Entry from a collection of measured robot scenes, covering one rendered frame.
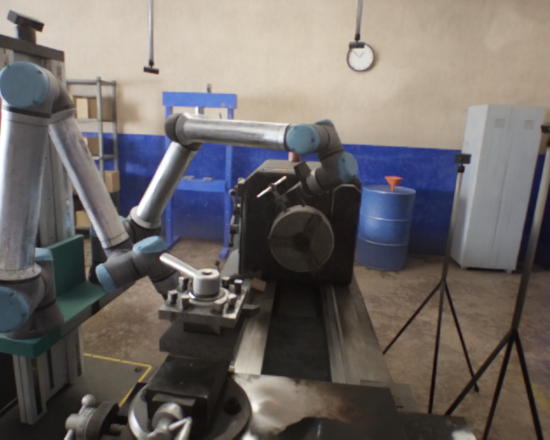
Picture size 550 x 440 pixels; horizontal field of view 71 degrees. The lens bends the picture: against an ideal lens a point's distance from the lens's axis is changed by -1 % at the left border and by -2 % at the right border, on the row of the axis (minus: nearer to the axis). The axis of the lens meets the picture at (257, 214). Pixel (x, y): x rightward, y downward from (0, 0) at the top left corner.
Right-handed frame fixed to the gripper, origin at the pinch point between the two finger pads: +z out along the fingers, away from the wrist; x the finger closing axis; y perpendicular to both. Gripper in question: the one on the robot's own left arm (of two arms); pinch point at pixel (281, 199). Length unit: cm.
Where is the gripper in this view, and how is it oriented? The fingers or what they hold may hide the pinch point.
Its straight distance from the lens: 152.0
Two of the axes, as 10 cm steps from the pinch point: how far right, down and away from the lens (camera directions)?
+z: -6.3, 3.0, 7.2
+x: 5.8, -4.4, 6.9
